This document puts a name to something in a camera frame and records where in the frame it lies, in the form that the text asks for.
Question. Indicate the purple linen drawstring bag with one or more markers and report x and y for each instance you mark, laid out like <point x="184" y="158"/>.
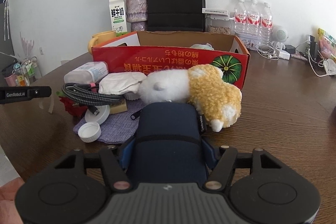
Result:
<point x="118" y="127"/>

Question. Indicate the purple ceramic vase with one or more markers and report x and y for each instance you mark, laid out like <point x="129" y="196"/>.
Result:
<point x="136" y="14"/>

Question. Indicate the clear jar of seeds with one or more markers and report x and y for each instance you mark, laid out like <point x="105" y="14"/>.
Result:
<point x="219" y="24"/>

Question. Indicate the wire rack with bottles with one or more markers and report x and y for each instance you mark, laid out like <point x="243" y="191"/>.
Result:
<point x="22" y="73"/>

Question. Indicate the white wired earphones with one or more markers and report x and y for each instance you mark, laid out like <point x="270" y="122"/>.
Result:
<point x="267" y="51"/>

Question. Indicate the white plastic lid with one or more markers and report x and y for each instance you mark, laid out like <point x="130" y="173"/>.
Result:
<point x="89" y="132"/>

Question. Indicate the red cardboard pumpkin box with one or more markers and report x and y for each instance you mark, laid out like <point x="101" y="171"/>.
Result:
<point x="148" y="52"/>

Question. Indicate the black paper shopping bag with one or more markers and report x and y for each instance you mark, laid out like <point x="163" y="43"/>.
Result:
<point x="175" y="15"/>

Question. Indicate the water bottle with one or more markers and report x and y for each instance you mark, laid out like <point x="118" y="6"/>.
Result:
<point x="266" y="24"/>
<point x="253" y="19"/>
<point x="240" y="17"/>

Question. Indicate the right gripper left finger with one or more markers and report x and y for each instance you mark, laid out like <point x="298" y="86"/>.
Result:
<point x="114" y="163"/>

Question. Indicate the white charger adapter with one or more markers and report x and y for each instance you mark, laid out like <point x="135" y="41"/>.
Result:
<point x="283" y="54"/>

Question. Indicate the yellow ceramic mug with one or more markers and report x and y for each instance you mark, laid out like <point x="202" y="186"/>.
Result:
<point x="100" y="38"/>

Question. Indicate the navy blue zip pouch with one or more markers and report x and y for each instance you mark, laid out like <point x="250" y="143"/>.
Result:
<point x="167" y="146"/>

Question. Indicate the large white jar lid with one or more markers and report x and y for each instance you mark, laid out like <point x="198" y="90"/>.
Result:
<point x="98" y="114"/>

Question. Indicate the beige soap bar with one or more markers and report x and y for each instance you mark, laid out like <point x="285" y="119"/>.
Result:
<point x="118" y="107"/>

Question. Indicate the colourful snack packet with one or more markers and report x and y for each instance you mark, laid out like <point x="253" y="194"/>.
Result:
<point x="327" y="45"/>

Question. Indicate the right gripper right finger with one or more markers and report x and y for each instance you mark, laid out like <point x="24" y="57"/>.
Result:
<point x="221" y="162"/>

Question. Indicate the water bottle left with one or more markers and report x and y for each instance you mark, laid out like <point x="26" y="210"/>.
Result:
<point x="240" y="17"/>

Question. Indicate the white green milk carton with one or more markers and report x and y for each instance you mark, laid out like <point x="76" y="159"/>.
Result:
<point x="118" y="16"/>

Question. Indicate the white cloth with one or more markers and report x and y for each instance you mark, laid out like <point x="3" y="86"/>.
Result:
<point x="121" y="83"/>

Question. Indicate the water bottle middle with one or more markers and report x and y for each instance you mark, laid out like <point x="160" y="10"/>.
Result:
<point x="253" y="19"/>

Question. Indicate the red artificial rose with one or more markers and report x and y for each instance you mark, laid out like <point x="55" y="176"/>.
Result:
<point x="71" y="107"/>

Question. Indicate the person's right hand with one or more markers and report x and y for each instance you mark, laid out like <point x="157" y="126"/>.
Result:
<point x="8" y="211"/>

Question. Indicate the water bottle right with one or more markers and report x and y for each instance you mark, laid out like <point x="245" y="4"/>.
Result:
<point x="266" y="24"/>

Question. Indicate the white charger with cable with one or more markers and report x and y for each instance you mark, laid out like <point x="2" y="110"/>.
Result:
<point x="327" y="64"/>

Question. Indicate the white and yellow plush sheep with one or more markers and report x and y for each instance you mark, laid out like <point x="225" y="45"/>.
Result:
<point x="201" y="86"/>

